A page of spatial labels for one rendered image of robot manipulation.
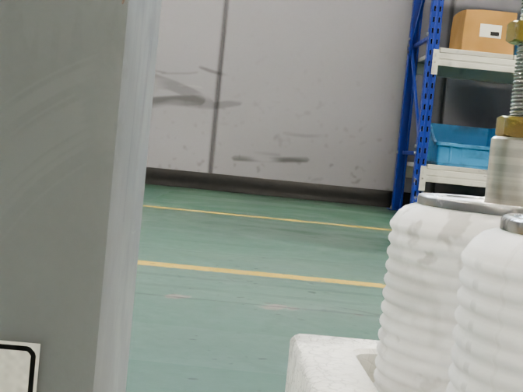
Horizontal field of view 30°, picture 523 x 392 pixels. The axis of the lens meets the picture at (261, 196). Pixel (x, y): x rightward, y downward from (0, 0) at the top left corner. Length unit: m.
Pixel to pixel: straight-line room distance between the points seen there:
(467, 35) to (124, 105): 4.52
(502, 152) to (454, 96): 4.95
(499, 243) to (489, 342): 0.03
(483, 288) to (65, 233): 0.14
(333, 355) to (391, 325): 0.05
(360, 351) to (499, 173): 0.11
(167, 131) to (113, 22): 5.08
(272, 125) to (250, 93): 0.21
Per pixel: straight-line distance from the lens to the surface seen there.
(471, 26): 4.68
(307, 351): 0.43
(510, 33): 0.41
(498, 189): 0.40
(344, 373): 0.40
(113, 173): 0.16
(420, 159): 4.55
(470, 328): 0.28
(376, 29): 5.30
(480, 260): 0.27
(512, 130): 0.40
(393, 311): 0.39
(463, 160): 4.63
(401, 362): 0.38
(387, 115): 5.28
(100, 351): 0.17
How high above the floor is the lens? 0.27
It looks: 3 degrees down
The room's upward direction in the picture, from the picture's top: 6 degrees clockwise
